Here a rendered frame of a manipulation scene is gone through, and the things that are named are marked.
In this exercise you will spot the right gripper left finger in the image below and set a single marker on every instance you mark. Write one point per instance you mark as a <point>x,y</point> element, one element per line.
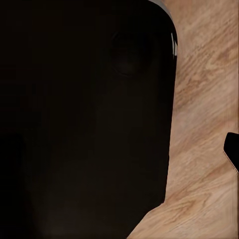
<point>12,148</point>

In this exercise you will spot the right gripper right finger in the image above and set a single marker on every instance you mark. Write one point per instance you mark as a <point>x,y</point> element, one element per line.
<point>231,148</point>

